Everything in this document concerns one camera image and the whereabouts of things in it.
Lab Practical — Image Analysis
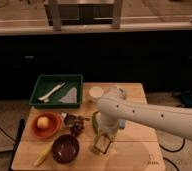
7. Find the orange bowl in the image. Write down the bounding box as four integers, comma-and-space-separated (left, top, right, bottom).
31, 112, 62, 139

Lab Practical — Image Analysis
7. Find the yellow round fruit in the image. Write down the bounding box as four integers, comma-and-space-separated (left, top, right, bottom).
37, 116, 49, 130

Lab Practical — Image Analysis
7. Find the dark object on floor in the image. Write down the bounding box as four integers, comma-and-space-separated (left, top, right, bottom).
173, 91, 192, 108

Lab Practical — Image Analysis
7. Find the grey cloth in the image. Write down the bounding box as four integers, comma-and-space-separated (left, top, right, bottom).
59, 87, 77, 103

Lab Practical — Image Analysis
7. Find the metal measuring cup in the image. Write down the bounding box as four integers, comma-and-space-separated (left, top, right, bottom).
61, 113, 76, 128

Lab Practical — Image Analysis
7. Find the white brush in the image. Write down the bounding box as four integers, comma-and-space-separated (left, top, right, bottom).
38, 82, 65, 103

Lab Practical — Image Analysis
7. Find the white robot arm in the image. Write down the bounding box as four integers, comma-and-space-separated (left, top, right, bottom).
96, 86, 192, 141

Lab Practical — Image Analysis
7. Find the dark red bowl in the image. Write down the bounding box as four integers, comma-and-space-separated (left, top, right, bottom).
52, 134, 79, 164

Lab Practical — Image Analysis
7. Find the green vegetable toy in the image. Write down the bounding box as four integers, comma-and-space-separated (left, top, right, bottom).
92, 111, 99, 134

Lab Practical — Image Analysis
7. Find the green plastic tray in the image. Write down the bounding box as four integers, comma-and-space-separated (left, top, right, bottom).
29, 74, 83, 109

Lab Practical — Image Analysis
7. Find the black cable on floor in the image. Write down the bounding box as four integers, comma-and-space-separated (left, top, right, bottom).
159, 136, 186, 154

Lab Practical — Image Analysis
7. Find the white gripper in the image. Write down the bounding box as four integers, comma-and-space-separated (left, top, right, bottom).
93, 133, 116, 154

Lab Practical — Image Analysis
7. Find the yellow banana toy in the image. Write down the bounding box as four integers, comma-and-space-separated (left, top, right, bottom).
33, 145, 52, 167

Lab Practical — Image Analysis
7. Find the blue eraser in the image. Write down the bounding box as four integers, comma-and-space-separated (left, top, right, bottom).
119, 119, 126, 129

